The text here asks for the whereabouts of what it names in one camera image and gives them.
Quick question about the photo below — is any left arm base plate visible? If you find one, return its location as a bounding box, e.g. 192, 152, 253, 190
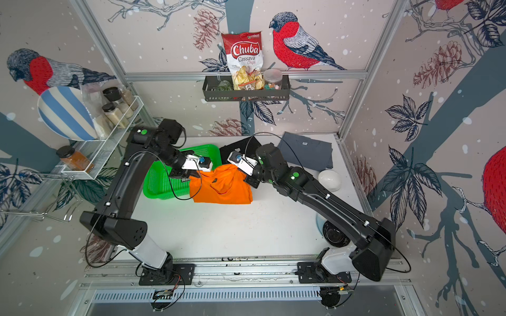
138, 263, 196, 287

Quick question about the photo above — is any metal wire hook rack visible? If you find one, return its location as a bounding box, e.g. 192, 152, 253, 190
1, 169, 83, 225

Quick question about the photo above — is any clear lidded candy jar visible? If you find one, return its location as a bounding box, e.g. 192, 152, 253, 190
264, 68, 283, 90

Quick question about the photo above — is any white bowl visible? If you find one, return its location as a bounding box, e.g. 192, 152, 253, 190
318, 170, 342, 192

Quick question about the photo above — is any black bowl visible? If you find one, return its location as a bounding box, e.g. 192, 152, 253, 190
322, 221, 351, 248

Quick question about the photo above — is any blue striped white plate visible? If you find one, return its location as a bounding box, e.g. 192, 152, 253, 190
38, 86, 98, 141

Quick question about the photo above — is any green object in shelf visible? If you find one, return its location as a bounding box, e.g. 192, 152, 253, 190
216, 80, 234, 92

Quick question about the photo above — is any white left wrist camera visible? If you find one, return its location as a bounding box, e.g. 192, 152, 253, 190
182, 154, 213, 172

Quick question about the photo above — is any grey t-shirt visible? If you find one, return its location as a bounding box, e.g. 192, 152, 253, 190
278, 132, 333, 172

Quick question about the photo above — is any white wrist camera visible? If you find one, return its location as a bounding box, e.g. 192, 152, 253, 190
227, 151, 258, 176
182, 154, 213, 172

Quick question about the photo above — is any Chuba cassava chips bag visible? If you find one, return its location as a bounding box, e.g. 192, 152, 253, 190
221, 32, 264, 91

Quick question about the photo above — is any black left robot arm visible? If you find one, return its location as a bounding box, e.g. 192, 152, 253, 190
80, 118, 199, 270

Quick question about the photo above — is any orange spice jar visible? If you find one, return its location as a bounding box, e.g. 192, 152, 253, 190
56, 146, 94, 172

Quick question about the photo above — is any orange t-shirt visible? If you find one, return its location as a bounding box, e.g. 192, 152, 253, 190
189, 164, 253, 205

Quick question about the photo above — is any green plastic basket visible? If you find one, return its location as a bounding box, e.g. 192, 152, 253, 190
143, 144, 221, 200

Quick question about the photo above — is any white wire wall rack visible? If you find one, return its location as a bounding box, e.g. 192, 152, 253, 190
61, 96, 144, 180

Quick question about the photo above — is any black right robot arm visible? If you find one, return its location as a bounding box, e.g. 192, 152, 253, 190
253, 143, 396, 282

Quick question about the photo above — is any clear plastic bag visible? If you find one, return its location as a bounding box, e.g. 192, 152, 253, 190
80, 79, 119, 140

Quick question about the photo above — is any short black-lid spice jar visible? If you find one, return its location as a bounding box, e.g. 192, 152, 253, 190
101, 103, 129, 129

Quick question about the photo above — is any black wall shelf basket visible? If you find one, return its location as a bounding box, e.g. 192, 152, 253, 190
202, 75, 291, 101

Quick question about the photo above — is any tall black-lid spice jar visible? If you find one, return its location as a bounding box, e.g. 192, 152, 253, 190
102, 87, 134, 119

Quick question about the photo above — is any black t-shirt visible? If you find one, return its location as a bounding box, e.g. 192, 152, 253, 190
220, 136, 261, 165

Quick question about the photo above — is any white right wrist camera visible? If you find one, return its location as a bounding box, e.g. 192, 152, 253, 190
227, 151, 258, 176

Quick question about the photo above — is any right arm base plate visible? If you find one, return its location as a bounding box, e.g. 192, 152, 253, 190
295, 262, 352, 284

